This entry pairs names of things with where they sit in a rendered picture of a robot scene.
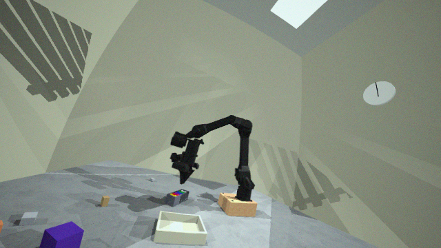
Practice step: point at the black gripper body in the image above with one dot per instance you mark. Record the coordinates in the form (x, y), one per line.
(188, 161)

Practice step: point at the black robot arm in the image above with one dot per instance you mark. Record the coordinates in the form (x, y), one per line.
(242, 174)

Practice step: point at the blue cube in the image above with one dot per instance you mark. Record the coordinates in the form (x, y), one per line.
(67, 235)

